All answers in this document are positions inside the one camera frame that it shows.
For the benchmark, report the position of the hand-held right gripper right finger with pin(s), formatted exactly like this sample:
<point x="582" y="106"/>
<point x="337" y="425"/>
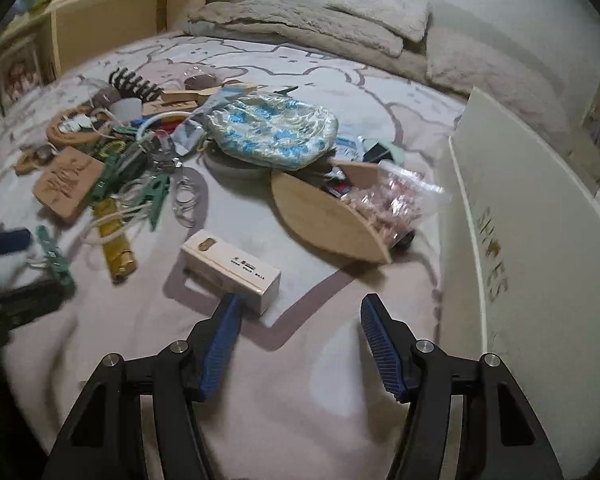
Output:
<point x="380" y="345"/>

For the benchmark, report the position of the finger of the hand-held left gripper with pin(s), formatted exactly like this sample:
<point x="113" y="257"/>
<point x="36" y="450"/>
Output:
<point x="25" y="300"/>
<point x="5" y="242"/>

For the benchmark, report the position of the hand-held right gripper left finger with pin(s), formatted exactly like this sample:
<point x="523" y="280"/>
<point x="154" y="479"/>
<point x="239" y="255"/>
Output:
<point x="220" y="345"/>

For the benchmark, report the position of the small pale rectangular box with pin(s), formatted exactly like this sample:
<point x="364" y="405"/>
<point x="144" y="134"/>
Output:
<point x="230" y="270"/>

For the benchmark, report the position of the white shoe box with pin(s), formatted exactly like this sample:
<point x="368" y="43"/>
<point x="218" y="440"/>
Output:
<point x="530" y="260"/>

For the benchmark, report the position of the square carved wooden coaster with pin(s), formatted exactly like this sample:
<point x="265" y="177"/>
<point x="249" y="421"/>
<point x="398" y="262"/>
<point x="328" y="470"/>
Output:
<point x="67" y="182"/>

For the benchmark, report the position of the small brown wooden piece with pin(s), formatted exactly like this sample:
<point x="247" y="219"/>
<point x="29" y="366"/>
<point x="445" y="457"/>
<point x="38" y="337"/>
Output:
<point x="32" y="157"/>

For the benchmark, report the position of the gold foil bar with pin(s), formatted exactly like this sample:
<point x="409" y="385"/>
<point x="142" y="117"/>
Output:
<point x="114" y="240"/>

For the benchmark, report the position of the round cow print coaster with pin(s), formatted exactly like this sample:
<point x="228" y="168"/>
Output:
<point x="67" y="130"/>

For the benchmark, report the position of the boat-shaped wooden tray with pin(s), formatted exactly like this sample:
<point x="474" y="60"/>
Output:
<point x="330" y="220"/>

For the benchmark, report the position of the black gold round badge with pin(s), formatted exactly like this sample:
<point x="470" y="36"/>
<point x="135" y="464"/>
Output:
<point x="111" y="150"/>

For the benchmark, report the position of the bag of pink candies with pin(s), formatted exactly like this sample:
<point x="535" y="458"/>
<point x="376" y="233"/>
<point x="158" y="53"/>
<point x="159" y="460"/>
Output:
<point x="395" y="200"/>

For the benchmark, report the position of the clear display case with doll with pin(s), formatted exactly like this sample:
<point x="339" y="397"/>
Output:
<point x="17" y="72"/>

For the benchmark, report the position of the mint green round compact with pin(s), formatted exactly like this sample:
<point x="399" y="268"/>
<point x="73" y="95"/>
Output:
<point x="397" y="150"/>

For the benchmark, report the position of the dark hair claw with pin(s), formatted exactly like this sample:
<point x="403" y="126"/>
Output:
<point x="132" y="84"/>

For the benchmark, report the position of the clear blue-print packets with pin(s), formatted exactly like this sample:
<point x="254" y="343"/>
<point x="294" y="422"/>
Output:
<point x="347" y="144"/>

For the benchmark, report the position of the carved wooden tag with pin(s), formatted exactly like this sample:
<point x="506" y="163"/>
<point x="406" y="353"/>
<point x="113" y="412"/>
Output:
<point x="167" y="108"/>

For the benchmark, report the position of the floral fabric pouch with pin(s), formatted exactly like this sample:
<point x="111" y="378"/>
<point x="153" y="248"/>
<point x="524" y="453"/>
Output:
<point x="275" y="130"/>

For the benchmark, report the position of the wooden bedside shelf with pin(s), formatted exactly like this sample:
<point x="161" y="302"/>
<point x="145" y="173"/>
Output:
<point x="105" y="25"/>

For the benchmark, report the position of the wooden comb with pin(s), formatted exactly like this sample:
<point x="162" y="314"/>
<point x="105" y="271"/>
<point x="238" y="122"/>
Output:
<point x="205" y="93"/>

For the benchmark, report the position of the brown thing in clear bag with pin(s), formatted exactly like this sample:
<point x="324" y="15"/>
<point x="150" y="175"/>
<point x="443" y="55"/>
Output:
<point x="200" y="80"/>

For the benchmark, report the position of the dark green clothes peg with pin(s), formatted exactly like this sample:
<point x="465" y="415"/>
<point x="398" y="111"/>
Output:
<point x="285" y="91"/>

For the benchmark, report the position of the beige folded blanket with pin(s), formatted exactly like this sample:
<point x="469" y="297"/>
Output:
<point x="415" y="62"/>

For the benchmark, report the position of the grey knitted pillow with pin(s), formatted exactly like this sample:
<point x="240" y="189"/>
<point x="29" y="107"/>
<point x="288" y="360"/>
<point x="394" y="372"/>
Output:
<point x="300" y="25"/>
<point x="500" y="85"/>

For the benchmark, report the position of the fluffy square pillow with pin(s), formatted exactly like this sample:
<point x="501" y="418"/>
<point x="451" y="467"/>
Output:
<point x="380" y="10"/>

